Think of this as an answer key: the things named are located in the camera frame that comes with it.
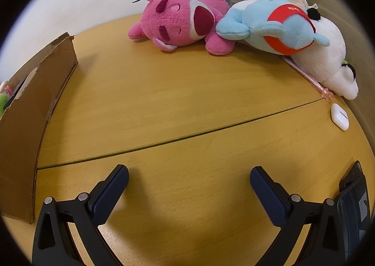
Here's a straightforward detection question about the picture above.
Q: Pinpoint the white plush toy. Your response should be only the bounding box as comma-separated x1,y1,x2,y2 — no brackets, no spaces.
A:
289,8,359,100

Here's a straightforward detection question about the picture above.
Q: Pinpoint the wooden desktop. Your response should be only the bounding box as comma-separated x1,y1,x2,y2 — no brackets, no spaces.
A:
0,13,375,266

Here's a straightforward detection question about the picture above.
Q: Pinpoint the white earbud case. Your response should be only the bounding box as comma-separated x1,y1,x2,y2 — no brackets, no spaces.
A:
330,103,350,131

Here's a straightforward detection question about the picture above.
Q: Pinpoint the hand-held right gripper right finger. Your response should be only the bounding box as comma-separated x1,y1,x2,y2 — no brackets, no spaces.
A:
250,166,348,266

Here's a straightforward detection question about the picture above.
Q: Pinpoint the light blue plush toy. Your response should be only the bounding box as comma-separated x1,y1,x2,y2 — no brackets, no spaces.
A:
216,0,330,56

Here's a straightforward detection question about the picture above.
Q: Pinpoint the brown cardboard box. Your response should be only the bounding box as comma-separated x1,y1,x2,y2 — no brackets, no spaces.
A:
0,32,79,224

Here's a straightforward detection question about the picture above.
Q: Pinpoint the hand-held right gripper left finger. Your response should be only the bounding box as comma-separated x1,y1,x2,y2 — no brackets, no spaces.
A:
32,164,130,266

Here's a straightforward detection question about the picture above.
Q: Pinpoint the pink bear plush toy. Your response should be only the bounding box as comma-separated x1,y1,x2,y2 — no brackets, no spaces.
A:
128,0,235,56

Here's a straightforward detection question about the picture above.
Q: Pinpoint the pink pen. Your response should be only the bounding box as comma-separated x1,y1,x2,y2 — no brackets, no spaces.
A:
283,57,335,103

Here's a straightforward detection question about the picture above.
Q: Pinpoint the black device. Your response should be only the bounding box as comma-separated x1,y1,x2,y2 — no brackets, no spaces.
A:
337,161,371,258

